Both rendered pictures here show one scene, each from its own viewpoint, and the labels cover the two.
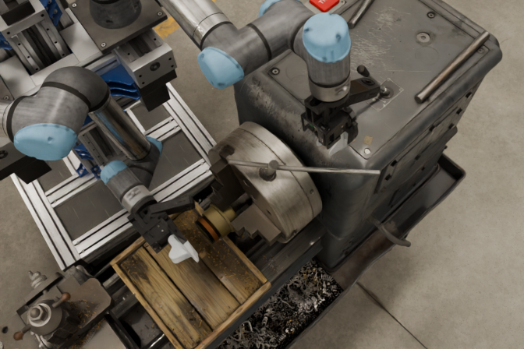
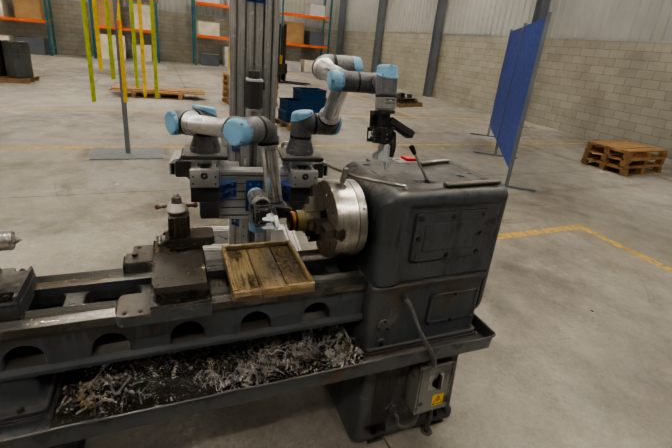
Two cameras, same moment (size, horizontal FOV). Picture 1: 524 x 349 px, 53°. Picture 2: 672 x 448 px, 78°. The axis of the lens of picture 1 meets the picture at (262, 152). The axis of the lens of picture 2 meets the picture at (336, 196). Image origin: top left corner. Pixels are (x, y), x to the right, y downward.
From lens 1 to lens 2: 1.17 m
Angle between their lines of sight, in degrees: 44
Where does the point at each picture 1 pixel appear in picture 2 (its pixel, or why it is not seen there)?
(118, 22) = (298, 151)
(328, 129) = (378, 129)
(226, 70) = (337, 74)
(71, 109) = (258, 124)
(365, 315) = not seen: outside the picture
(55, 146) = (241, 129)
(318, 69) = (379, 83)
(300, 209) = (352, 215)
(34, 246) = not seen: hidden behind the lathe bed
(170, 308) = (241, 274)
